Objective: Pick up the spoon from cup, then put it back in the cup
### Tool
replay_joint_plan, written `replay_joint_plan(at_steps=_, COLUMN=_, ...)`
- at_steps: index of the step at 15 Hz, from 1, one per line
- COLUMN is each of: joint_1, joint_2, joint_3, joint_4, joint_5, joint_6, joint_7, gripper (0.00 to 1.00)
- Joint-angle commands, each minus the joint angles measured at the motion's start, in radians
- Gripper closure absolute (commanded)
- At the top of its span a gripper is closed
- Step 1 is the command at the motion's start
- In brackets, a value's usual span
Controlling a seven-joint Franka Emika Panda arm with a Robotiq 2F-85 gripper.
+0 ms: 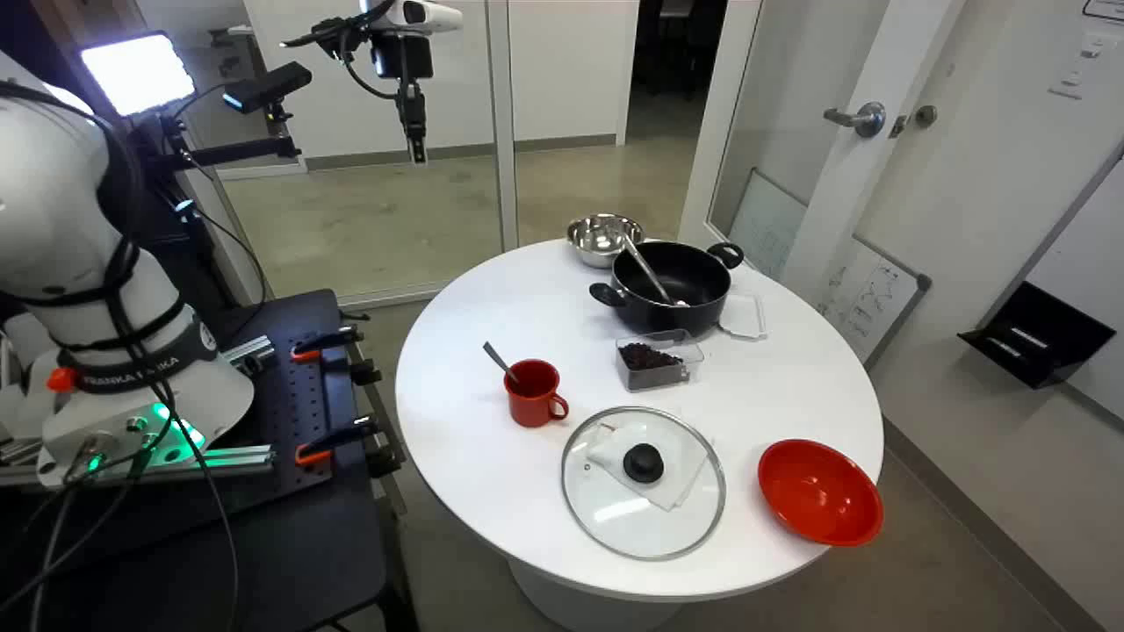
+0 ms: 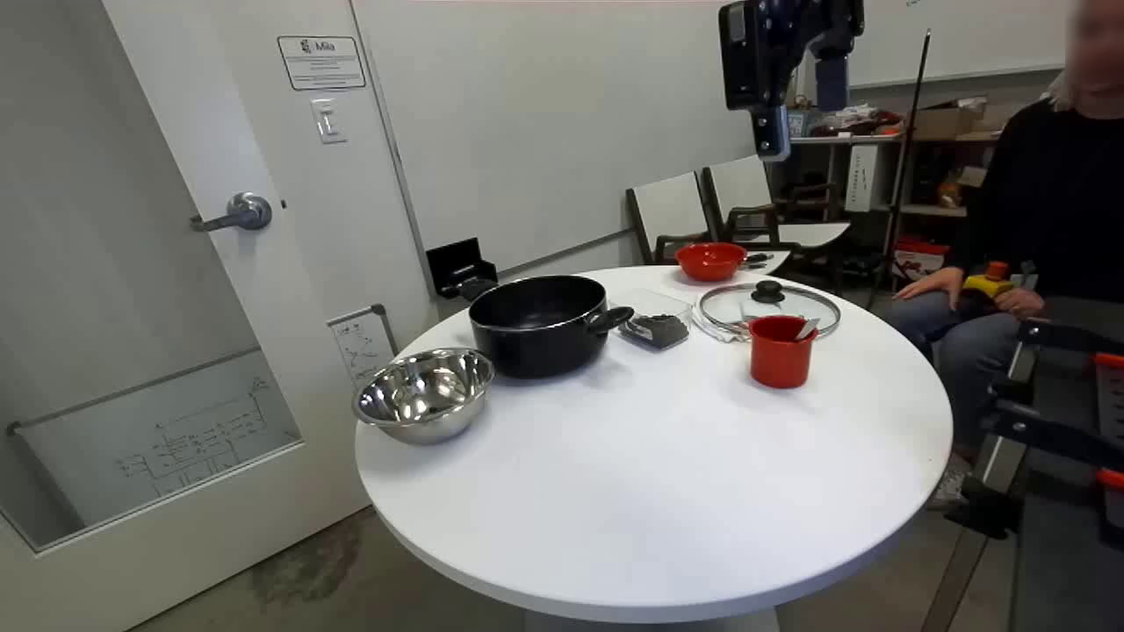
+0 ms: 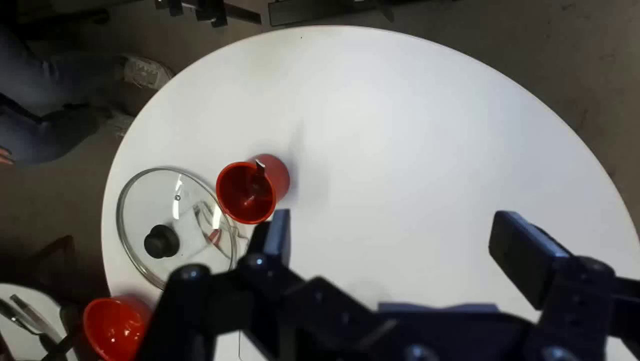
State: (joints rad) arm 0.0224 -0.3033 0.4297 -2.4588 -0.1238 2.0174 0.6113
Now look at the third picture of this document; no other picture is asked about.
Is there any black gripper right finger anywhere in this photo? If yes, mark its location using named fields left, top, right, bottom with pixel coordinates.
left=489, top=208, right=577, bottom=311

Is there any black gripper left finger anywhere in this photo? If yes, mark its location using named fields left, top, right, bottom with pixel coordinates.
left=249, top=207, right=294, bottom=269

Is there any red metal cup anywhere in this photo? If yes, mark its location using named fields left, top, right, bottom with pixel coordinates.
left=215, top=153, right=293, bottom=226

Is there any silver spoon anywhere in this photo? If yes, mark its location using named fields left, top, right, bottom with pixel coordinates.
left=246, top=159, right=270, bottom=207

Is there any glass pot lid black knob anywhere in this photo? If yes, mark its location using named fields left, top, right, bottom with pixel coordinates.
left=116, top=167, right=245, bottom=290

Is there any red plastic bowl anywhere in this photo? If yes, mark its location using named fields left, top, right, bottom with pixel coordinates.
left=82, top=297, right=154, bottom=361

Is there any seated person in jeans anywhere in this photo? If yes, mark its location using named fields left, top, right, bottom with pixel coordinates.
left=0, top=18, right=177, bottom=169

